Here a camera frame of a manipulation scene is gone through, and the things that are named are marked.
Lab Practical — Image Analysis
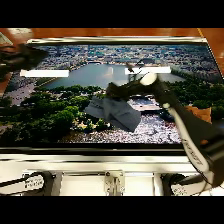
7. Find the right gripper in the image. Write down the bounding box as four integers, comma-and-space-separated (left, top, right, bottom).
105, 80, 136, 101

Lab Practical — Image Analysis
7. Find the grey shirt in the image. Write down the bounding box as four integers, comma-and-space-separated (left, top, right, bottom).
82, 95, 143, 133

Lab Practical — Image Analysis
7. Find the brown garment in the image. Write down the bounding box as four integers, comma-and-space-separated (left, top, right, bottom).
184, 105, 213, 125

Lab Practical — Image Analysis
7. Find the silver frame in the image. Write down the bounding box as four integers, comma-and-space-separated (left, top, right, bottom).
0, 151, 224, 197

